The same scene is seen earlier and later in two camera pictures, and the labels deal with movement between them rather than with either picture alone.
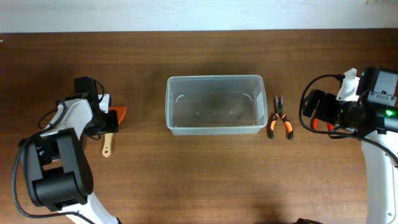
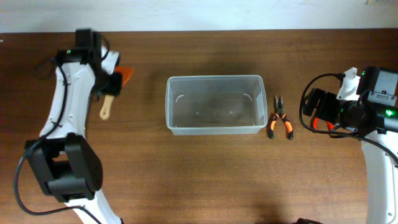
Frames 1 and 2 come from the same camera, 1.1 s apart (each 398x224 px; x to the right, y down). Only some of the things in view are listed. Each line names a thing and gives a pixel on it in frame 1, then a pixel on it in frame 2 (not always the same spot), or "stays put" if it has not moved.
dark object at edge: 303,221 stays put
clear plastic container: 216,104 stays put
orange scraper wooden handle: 121,111 to 125,73
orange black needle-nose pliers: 278,104 stays put
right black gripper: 325,106 stays put
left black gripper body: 112,120 to 113,84
